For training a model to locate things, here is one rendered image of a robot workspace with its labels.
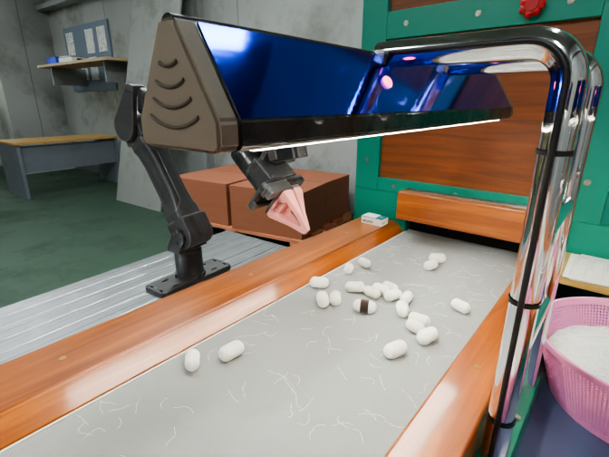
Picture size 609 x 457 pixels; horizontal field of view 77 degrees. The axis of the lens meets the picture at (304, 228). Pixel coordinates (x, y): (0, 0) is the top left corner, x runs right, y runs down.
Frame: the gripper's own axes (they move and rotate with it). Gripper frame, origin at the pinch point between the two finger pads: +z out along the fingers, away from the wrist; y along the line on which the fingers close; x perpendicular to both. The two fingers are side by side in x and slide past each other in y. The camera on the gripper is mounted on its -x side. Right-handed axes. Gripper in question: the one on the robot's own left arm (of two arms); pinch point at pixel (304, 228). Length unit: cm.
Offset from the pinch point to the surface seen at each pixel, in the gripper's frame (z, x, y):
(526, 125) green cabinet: 7, -28, 43
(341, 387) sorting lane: 22.8, -3.9, -16.9
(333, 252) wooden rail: 3.7, 9.2, 13.2
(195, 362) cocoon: 9.7, 5.1, -26.5
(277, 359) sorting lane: 15.5, 2.2, -18.0
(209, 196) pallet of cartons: -122, 166, 125
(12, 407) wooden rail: 3.5, 9.3, -43.7
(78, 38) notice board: -514, 296, 202
